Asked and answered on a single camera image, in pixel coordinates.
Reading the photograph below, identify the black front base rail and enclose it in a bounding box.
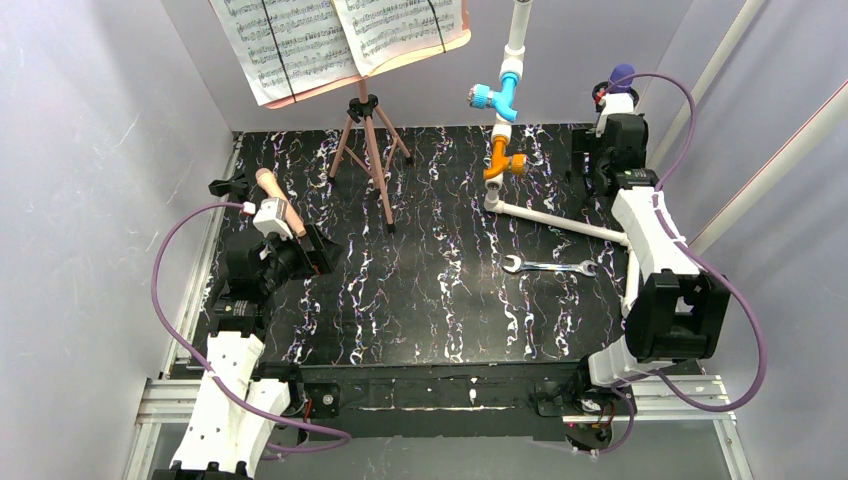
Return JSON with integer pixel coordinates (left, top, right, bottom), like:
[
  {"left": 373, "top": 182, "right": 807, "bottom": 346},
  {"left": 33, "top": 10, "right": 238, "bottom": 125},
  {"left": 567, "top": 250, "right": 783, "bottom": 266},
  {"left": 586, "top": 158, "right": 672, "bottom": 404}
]
[{"left": 252, "top": 361, "right": 637, "bottom": 448}]

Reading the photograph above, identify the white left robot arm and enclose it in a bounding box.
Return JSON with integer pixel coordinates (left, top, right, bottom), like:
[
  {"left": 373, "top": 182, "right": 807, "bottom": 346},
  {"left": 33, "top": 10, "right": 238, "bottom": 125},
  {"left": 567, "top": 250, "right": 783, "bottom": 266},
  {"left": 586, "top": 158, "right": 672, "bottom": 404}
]
[{"left": 153, "top": 225, "right": 342, "bottom": 479}]

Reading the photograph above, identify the black round-base mic stand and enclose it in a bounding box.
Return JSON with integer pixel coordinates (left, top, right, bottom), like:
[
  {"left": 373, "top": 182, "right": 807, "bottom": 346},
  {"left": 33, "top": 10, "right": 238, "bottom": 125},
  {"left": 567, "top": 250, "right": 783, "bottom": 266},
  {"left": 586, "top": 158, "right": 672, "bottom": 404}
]
[{"left": 208, "top": 174, "right": 251, "bottom": 202}]

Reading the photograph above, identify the purple microphone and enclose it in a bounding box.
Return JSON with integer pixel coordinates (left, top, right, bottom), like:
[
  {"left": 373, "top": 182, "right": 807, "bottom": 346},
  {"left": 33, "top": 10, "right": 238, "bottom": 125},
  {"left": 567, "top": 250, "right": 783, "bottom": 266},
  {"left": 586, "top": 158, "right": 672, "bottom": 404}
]
[{"left": 608, "top": 63, "right": 635, "bottom": 93}]

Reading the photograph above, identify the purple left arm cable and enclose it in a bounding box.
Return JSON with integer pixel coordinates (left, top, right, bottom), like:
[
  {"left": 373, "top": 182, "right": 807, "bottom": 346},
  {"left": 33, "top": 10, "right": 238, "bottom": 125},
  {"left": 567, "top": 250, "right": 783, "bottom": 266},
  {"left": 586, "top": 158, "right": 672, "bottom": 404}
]
[{"left": 150, "top": 201, "right": 352, "bottom": 458}]

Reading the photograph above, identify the orange pipe valve fitting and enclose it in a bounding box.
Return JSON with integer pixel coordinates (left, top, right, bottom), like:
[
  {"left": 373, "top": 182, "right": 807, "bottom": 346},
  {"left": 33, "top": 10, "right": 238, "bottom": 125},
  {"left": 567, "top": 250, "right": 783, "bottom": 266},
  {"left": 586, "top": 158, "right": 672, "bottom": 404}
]
[{"left": 483, "top": 135, "right": 527, "bottom": 180}]

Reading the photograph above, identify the white PVC pipe frame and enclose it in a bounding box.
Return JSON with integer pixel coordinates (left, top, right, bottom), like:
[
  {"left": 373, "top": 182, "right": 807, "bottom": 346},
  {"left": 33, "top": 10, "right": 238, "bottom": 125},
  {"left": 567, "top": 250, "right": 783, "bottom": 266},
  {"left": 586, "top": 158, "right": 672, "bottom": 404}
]
[{"left": 468, "top": 0, "right": 640, "bottom": 315}]

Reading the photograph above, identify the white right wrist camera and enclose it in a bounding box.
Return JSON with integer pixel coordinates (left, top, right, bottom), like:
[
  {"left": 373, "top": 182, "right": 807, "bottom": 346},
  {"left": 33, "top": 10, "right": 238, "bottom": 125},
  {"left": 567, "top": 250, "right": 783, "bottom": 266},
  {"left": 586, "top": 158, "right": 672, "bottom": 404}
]
[{"left": 595, "top": 90, "right": 636, "bottom": 138}]

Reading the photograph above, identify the silver open-end wrench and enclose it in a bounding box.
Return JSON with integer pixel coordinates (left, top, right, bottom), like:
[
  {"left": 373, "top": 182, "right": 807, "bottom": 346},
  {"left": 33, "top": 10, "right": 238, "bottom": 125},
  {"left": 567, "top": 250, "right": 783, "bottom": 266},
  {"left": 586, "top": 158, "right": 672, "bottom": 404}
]
[{"left": 501, "top": 255, "right": 598, "bottom": 277}]

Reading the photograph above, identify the black tripod mic stand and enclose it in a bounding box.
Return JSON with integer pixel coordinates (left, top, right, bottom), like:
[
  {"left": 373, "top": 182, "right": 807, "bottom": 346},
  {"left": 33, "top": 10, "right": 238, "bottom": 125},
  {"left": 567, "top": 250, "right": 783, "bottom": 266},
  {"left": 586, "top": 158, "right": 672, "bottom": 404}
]
[{"left": 592, "top": 81, "right": 609, "bottom": 107}]

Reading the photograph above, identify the sheet music book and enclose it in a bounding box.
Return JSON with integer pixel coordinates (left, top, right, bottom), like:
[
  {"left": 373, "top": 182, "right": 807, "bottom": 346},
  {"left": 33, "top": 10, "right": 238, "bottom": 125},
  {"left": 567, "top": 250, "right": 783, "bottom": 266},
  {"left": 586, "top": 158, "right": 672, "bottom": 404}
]
[{"left": 210, "top": 0, "right": 471, "bottom": 108}]

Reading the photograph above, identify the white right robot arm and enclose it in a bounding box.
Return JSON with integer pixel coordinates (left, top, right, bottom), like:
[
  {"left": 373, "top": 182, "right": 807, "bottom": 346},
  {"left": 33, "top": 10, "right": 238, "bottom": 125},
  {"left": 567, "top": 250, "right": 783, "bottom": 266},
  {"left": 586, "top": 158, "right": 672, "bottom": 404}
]
[{"left": 581, "top": 113, "right": 730, "bottom": 387}]

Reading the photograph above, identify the white wall pipe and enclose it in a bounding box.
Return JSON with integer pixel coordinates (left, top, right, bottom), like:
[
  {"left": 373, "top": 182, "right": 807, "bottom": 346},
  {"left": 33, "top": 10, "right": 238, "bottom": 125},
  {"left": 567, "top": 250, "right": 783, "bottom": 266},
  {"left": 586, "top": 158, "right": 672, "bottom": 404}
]
[{"left": 640, "top": 1, "right": 766, "bottom": 168}]

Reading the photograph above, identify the pink tripod music stand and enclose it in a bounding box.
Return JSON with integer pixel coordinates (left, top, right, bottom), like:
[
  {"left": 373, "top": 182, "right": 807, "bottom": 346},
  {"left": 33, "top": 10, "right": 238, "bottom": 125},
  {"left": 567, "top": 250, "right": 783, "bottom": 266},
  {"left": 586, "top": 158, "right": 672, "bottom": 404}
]
[{"left": 327, "top": 79, "right": 413, "bottom": 234}]

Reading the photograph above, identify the pink microphone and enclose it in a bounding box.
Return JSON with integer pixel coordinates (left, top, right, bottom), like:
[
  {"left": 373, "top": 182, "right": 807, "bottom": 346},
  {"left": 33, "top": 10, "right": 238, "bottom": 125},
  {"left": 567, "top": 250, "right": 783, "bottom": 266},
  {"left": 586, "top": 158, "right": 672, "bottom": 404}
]
[{"left": 253, "top": 168, "right": 306, "bottom": 240}]

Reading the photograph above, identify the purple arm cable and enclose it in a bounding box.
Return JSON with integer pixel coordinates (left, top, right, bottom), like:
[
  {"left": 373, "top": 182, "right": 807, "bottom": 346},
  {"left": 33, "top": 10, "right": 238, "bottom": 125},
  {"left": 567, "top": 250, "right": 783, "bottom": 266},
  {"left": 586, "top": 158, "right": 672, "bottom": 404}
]
[
  {"left": 599, "top": 71, "right": 770, "bottom": 458},
  {"left": 150, "top": 201, "right": 352, "bottom": 458}
]

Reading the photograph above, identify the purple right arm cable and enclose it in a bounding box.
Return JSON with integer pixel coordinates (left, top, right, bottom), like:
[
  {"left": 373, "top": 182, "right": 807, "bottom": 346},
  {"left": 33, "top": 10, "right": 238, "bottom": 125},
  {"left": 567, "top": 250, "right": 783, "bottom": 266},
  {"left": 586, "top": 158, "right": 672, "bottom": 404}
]
[{"left": 599, "top": 71, "right": 770, "bottom": 458}]

